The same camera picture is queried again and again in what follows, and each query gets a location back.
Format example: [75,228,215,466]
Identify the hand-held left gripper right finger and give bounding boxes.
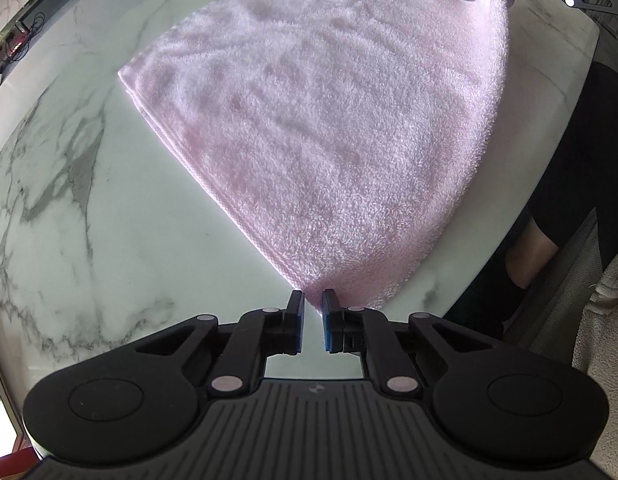
[321,287,486,397]

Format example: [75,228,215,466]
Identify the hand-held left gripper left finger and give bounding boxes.
[134,289,308,397]

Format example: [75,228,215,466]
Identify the pink towel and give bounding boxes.
[118,0,512,311]

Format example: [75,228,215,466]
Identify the person's black clothing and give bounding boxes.
[536,60,618,273]

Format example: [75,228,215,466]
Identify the person's bare leg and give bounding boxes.
[505,217,560,288]

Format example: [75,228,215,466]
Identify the grey fabric seat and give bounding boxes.
[504,205,617,357]

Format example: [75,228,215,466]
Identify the beige fluffy cloth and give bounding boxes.
[571,255,618,393]

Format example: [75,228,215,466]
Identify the black cables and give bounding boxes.
[16,10,46,37]

